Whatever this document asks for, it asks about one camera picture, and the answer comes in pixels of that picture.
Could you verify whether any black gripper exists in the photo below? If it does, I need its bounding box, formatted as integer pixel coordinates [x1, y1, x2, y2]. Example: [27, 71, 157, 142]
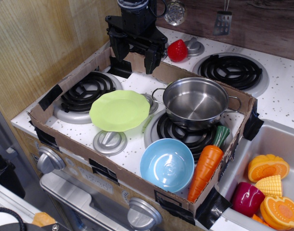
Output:
[105, 3, 167, 74]

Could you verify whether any orange plastic toy carrot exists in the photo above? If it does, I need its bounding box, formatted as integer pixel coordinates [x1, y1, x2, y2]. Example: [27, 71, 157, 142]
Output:
[187, 126, 230, 203]

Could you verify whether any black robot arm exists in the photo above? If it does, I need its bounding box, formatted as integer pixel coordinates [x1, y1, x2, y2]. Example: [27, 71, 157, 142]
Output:
[105, 0, 168, 74]

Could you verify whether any green plastic plate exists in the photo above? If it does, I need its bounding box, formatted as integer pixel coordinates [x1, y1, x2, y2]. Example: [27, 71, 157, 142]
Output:
[89, 90, 150, 132]

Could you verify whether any red toy strawberry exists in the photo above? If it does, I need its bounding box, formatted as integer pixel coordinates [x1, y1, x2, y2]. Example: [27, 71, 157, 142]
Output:
[167, 39, 188, 62]

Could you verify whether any hanging metal strainer ladle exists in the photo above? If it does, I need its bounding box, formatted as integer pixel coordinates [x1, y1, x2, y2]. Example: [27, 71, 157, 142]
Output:
[164, 0, 187, 26]

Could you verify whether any silver stovetop knob middle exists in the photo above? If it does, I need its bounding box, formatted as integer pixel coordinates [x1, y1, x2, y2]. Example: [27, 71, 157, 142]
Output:
[142, 93, 159, 115]

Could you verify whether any silver stovetop knob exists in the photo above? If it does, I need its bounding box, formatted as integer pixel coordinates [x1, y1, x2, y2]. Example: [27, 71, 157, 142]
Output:
[185, 38, 205, 57]
[142, 93, 159, 115]
[93, 130, 127, 156]

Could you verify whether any silver stovetop knob back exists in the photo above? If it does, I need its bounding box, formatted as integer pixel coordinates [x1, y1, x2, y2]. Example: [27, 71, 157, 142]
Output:
[185, 38, 205, 57]

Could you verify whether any cardboard fence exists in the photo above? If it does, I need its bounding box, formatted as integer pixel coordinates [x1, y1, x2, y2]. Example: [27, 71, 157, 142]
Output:
[27, 46, 265, 230]

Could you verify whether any front left black burner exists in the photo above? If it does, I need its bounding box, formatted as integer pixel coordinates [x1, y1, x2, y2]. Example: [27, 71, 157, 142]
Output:
[53, 71, 122, 124]

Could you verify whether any black burner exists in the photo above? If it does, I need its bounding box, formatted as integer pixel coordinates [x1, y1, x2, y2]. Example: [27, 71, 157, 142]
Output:
[193, 52, 269, 98]
[53, 71, 122, 124]
[144, 110, 228, 163]

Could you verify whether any stainless steel pot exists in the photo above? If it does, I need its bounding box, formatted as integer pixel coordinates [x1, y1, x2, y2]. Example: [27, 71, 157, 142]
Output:
[151, 77, 242, 130]

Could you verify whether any front right black burner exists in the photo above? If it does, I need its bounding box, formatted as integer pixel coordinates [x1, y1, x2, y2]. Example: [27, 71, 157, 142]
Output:
[144, 110, 228, 163]

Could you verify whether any hanging metal slotted spatula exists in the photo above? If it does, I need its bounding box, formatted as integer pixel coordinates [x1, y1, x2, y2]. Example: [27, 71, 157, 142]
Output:
[213, 0, 233, 36]

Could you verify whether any silver stovetop knob front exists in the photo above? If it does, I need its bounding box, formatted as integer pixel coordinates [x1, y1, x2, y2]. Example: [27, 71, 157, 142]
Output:
[93, 130, 127, 156]

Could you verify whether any back right black burner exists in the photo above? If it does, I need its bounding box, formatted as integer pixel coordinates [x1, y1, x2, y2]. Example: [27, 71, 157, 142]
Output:
[193, 52, 269, 98]

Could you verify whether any blue plastic bowl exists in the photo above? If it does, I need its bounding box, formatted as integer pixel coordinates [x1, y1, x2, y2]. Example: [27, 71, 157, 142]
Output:
[139, 138, 195, 193]

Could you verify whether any silver oven knob left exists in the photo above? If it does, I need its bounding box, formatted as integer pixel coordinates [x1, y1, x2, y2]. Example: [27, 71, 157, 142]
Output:
[37, 146, 66, 174]

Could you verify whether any silver oven knob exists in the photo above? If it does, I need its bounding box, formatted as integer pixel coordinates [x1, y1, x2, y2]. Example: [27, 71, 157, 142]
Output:
[127, 197, 162, 231]
[37, 146, 66, 174]

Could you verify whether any grey sink basin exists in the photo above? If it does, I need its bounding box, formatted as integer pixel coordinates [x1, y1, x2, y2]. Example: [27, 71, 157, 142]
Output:
[216, 118, 294, 231]

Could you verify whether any silver oven knob right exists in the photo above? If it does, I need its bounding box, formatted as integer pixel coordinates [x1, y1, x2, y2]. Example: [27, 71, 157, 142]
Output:
[127, 197, 162, 231]

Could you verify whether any toy oven door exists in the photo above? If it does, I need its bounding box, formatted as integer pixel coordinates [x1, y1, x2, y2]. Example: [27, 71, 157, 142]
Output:
[40, 172, 133, 231]

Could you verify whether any orange toy pumpkin half upper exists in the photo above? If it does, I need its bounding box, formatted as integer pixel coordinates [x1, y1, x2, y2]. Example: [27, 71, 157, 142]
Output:
[248, 154, 290, 183]

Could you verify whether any orange toy pumpkin half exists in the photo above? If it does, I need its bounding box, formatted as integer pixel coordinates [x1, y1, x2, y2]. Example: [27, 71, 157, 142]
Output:
[260, 196, 294, 230]
[248, 154, 290, 183]

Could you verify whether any magenta toy fruit piece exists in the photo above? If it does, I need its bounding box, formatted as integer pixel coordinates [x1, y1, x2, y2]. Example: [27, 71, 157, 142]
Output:
[231, 182, 265, 217]

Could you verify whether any yellow toy corn piece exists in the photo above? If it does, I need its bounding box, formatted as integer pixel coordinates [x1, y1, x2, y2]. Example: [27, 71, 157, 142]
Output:
[254, 175, 283, 197]

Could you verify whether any orange object bottom left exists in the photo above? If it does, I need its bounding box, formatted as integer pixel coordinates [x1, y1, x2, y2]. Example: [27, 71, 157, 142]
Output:
[32, 212, 56, 227]

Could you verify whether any small orange toy piece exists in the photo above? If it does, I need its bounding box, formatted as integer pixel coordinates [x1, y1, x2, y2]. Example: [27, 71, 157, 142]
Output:
[252, 214, 270, 227]

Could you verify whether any orange toy pumpkin half lower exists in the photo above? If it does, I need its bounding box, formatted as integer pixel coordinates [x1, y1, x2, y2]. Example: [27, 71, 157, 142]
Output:
[260, 196, 294, 230]

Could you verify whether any black cable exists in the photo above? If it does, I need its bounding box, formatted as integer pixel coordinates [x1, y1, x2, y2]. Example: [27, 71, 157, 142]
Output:
[0, 206, 26, 231]

